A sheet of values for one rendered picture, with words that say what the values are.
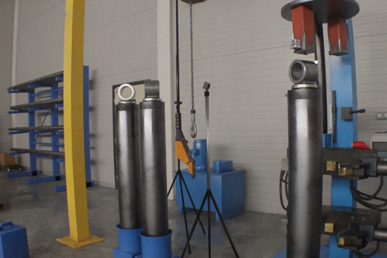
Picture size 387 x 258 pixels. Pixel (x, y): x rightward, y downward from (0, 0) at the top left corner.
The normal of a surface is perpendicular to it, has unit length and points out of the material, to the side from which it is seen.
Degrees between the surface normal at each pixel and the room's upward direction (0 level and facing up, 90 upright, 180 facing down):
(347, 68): 90
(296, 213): 90
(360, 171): 90
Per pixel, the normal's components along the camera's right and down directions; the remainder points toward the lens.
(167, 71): -0.63, 0.03
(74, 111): 0.77, 0.00
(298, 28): -0.88, 0.03
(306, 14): 0.48, 0.01
